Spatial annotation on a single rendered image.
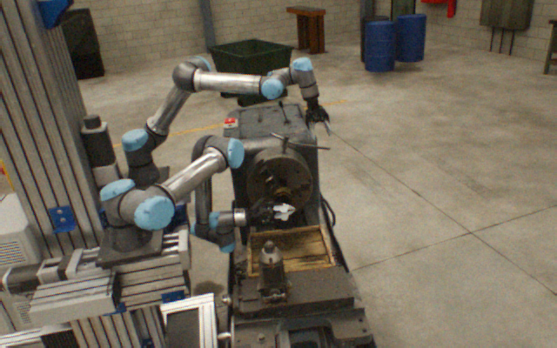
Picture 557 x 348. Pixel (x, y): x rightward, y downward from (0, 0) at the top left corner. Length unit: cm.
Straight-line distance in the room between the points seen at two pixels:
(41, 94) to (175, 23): 1028
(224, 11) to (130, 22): 245
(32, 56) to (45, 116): 20
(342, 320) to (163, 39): 1074
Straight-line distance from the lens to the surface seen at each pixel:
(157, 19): 1172
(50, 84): 157
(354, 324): 152
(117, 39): 1175
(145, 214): 137
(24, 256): 184
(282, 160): 187
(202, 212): 182
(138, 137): 193
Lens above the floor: 203
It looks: 26 degrees down
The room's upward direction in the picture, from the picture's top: 5 degrees counter-clockwise
